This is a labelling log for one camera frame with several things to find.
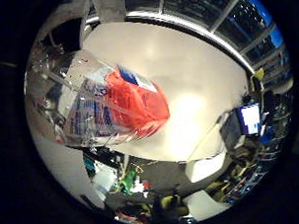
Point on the clear plastic bag with red item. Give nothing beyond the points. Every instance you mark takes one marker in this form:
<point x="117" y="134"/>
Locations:
<point x="123" y="103"/>

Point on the green bottle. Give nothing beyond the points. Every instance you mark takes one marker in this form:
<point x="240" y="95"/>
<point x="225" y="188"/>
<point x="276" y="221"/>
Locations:
<point x="129" y="181"/>

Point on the white box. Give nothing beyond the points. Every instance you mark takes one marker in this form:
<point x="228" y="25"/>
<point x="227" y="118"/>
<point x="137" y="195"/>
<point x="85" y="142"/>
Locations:
<point x="203" y="205"/>
<point x="204" y="167"/>

